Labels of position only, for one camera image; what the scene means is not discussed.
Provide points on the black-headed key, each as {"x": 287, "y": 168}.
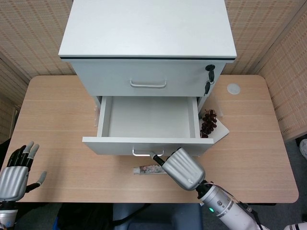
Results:
{"x": 207, "y": 88}
{"x": 211, "y": 73}

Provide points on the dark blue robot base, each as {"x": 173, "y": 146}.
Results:
{"x": 156, "y": 215}

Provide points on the white shoe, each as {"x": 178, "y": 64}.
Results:
{"x": 303, "y": 148}

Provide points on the floral white toothpaste tube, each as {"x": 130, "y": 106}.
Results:
{"x": 148, "y": 169}

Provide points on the round table grommet cap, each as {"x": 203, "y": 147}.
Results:
{"x": 233, "y": 88}

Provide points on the dark purple grape bunch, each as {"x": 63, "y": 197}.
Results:
{"x": 208, "y": 124}

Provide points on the white drawer cabinet body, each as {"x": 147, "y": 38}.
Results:
{"x": 144, "y": 28}

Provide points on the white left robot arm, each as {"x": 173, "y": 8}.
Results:
{"x": 7, "y": 215}

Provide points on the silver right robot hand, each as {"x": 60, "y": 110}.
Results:
{"x": 184, "y": 170}

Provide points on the white drawer with keyhole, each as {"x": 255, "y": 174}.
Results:
{"x": 108, "y": 76}

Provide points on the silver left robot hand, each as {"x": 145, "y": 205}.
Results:
{"x": 13, "y": 182}

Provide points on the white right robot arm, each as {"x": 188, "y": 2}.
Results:
{"x": 225, "y": 206}

